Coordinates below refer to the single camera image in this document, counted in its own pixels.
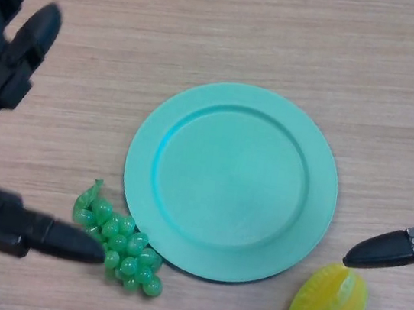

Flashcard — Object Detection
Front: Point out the green plastic grape bunch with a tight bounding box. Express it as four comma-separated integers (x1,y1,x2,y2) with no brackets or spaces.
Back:
63,176,178,299

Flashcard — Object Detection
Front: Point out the round teal green plate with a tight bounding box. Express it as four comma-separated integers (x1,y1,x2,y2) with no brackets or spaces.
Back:
110,69,352,297

